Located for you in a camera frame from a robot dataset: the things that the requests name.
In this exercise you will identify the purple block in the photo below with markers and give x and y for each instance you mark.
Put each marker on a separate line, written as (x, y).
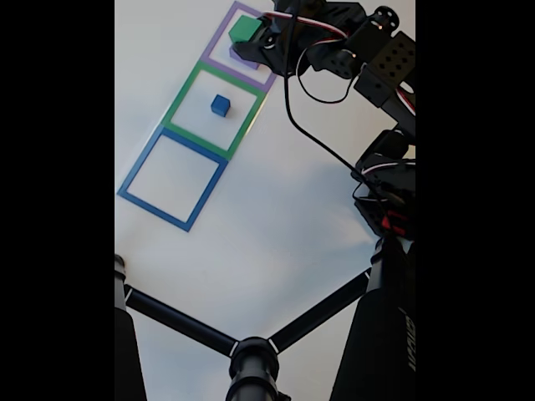
(246, 63)

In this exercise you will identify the green cube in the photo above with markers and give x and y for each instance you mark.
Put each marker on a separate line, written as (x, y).
(244, 28)

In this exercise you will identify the small blue cube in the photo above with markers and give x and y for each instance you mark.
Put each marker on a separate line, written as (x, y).
(220, 104)

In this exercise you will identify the red black table clamp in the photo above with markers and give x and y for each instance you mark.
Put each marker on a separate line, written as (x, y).
(393, 221)

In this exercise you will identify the black tripod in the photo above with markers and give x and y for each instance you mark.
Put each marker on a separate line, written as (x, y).
(251, 363)

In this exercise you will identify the purple square frame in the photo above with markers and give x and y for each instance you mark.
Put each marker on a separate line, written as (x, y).
(234, 72)

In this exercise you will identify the green square frame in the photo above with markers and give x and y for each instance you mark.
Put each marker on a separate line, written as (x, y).
(179, 100)

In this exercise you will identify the blue square frame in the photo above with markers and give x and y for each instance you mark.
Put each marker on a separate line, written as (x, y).
(167, 213)

